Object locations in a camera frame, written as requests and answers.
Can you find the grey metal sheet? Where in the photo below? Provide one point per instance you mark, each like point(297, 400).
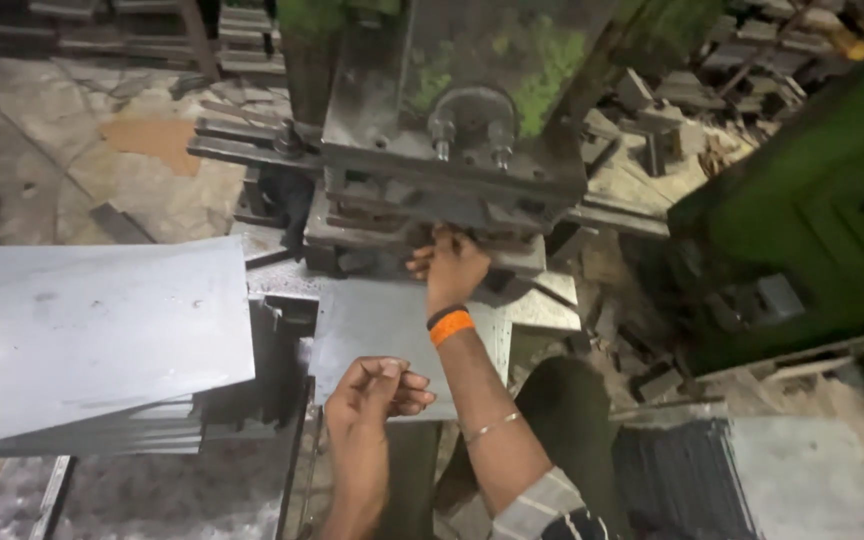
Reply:
point(379, 337)

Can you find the person's left hand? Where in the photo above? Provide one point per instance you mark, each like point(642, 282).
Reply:
point(361, 409)

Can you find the grey metal plate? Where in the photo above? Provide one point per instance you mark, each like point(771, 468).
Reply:
point(807, 480)

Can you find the pile of metal scrap pieces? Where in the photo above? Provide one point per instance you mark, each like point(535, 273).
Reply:
point(732, 82)

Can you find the stack of dark metal strips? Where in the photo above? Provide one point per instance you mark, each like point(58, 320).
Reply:
point(672, 480)

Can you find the brown cardboard piece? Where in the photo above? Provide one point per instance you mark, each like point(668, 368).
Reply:
point(154, 142)

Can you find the stack of large metal sheets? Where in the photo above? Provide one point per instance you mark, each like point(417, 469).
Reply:
point(87, 337)

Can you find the green power press machine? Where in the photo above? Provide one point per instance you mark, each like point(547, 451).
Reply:
point(462, 97)

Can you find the orange wristband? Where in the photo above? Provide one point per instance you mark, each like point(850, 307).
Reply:
point(451, 328)

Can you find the person's right hand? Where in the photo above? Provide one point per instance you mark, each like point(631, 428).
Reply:
point(453, 270)

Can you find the thin metal bangle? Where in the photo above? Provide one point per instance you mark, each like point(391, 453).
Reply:
point(488, 428)

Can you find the green machine frame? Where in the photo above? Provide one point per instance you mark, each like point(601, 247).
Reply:
point(807, 210)

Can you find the stack of flat metal bars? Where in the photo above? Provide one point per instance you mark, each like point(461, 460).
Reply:
point(102, 30)

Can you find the steel press die block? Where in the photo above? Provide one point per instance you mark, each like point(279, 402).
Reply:
point(387, 217)

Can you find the black wristband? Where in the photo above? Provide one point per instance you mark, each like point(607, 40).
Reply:
point(447, 315)

